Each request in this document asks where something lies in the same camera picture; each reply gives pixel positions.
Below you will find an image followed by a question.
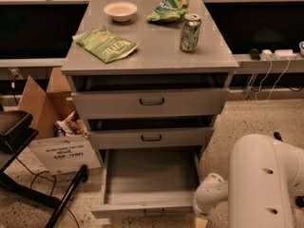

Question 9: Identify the grey bottom drawer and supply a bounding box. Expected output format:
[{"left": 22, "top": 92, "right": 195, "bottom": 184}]
[{"left": 91, "top": 146, "right": 200, "bottom": 219}]

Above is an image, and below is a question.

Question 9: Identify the grey drawer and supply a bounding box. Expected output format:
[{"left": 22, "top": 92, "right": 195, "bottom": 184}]
[
  {"left": 71, "top": 88, "right": 228, "bottom": 120},
  {"left": 88, "top": 127, "right": 214, "bottom": 149},
  {"left": 91, "top": 146, "right": 200, "bottom": 219}
]

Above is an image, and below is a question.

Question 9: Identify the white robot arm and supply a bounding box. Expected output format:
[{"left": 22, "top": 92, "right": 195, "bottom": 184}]
[{"left": 193, "top": 134, "right": 304, "bottom": 228}]

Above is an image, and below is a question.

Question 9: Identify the grey middle drawer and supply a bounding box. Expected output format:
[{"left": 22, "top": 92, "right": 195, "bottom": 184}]
[{"left": 88, "top": 127, "right": 214, "bottom": 149}]

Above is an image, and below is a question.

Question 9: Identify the grey top drawer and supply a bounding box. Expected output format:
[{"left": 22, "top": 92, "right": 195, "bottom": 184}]
[{"left": 71, "top": 88, "right": 228, "bottom": 120}]

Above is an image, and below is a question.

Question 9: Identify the grey drawer cabinet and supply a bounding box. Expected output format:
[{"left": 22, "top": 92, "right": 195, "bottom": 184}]
[{"left": 61, "top": 0, "right": 239, "bottom": 163}]

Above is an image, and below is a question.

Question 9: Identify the brown cardboard box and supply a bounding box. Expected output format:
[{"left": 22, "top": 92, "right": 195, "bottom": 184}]
[{"left": 18, "top": 67, "right": 101, "bottom": 175}]

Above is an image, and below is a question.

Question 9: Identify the black adapter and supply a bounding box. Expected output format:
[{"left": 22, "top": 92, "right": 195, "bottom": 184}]
[{"left": 249, "top": 48, "right": 260, "bottom": 60}]

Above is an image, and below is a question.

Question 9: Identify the white power strip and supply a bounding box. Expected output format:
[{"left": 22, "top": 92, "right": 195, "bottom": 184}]
[{"left": 262, "top": 49, "right": 296, "bottom": 60}]

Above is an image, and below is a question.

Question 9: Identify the green soda can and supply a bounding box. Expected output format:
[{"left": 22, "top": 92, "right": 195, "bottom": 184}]
[{"left": 180, "top": 13, "right": 201, "bottom": 52}]

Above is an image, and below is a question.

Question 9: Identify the green chip bag flat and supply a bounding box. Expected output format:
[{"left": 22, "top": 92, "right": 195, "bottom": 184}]
[{"left": 73, "top": 26, "right": 138, "bottom": 64}]

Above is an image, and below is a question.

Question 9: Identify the black stand left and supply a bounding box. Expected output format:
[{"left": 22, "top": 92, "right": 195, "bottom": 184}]
[{"left": 0, "top": 104, "right": 89, "bottom": 228}]

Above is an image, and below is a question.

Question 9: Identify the green crumpled chip bag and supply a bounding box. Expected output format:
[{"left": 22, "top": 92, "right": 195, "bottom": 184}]
[{"left": 146, "top": 0, "right": 190, "bottom": 23}]

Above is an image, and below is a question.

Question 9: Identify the white bowl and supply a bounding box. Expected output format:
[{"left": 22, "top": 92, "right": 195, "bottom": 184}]
[{"left": 104, "top": 2, "right": 138, "bottom": 23}]

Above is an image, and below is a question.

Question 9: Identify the black floor cable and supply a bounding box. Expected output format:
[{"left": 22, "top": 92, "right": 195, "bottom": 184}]
[{"left": 12, "top": 155, "right": 82, "bottom": 228}]

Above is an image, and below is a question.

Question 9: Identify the white cable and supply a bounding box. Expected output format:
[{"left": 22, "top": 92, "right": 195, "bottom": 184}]
[{"left": 255, "top": 54, "right": 292, "bottom": 103}]

